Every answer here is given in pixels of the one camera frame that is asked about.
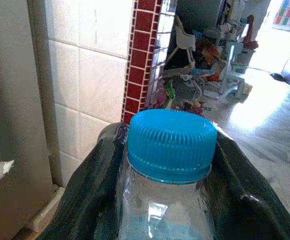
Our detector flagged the clear bottle with blue cap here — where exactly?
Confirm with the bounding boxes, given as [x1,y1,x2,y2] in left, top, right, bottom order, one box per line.
[117,108,219,240]

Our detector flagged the colourful baby bouncer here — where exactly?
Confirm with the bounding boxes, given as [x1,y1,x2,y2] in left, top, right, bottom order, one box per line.
[162,67,216,101]

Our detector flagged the colourful squares wall poster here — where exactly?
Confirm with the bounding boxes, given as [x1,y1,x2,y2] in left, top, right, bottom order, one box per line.
[272,0,290,32]

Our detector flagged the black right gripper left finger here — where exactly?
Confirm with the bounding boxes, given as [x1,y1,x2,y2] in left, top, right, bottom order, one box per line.
[41,121,130,240]

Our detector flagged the red-brown toy figure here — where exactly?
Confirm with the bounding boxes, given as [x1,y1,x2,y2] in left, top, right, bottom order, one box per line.
[243,14,260,50]

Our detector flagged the grey fridge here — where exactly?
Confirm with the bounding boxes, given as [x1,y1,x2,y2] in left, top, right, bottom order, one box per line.
[0,0,66,240]

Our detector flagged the red tiled column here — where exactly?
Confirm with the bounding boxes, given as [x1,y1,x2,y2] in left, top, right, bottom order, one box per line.
[121,0,163,125]

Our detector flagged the white high chair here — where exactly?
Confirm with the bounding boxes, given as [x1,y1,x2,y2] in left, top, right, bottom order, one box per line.
[164,14,198,71]

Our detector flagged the white step stool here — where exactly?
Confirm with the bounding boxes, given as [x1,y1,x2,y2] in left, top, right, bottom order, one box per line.
[219,41,257,100]

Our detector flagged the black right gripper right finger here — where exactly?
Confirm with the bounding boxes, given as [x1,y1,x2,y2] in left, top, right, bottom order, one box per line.
[196,124,290,240]

